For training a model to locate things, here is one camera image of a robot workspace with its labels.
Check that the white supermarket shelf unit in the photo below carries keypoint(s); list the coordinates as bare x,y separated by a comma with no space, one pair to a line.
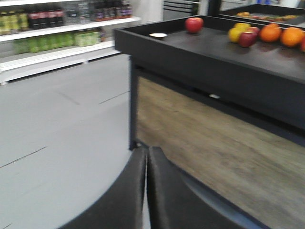
37,36

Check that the black fruit display stand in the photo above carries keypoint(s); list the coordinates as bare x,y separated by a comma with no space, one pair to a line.
230,119

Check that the orange fruit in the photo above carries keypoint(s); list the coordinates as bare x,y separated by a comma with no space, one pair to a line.
292,36
270,33

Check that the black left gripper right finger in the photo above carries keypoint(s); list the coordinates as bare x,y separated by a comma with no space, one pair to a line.
174,205

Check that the dark red apple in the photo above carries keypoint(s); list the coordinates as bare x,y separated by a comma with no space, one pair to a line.
247,39

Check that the yellow lemon-like fruit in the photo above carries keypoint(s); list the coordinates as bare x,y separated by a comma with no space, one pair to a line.
234,35

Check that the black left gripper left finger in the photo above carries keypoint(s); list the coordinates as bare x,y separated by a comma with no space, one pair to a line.
120,207

